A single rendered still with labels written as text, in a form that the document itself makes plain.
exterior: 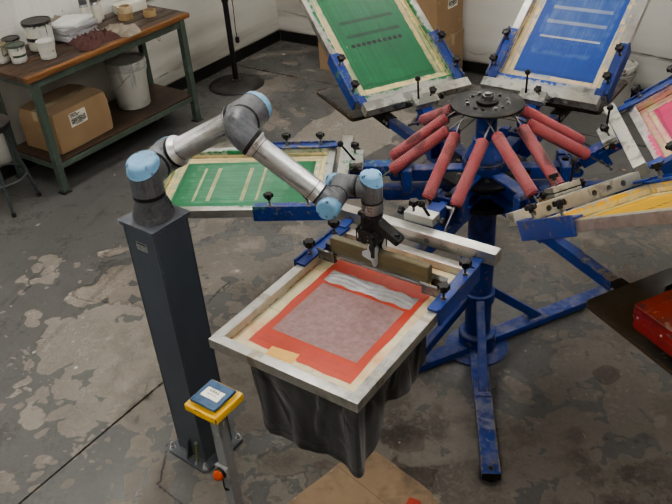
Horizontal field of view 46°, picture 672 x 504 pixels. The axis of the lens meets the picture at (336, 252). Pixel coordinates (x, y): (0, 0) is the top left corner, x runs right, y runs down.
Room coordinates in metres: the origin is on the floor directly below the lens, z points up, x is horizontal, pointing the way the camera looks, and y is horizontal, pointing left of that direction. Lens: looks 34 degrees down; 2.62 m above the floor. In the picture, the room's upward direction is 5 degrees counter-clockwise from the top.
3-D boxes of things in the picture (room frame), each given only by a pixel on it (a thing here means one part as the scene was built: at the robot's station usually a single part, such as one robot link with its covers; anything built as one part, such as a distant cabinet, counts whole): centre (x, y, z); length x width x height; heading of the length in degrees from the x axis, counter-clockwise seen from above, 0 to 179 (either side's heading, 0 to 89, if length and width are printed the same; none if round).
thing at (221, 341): (2.13, -0.03, 0.97); 0.79 x 0.58 x 0.04; 143
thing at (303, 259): (2.48, 0.05, 0.98); 0.30 x 0.05 x 0.07; 143
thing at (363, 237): (2.31, -0.13, 1.17); 0.09 x 0.08 x 0.12; 53
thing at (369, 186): (2.30, -0.13, 1.33); 0.09 x 0.08 x 0.11; 70
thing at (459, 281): (2.15, -0.40, 0.98); 0.30 x 0.05 x 0.07; 143
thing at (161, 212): (2.45, 0.64, 1.25); 0.15 x 0.15 x 0.10
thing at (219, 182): (3.08, 0.23, 1.05); 1.08 x 0.61 x 0.23; 83
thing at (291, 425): (1.89, 0.15, 0.74); 0.45 x 0.03 x 0.43; 53
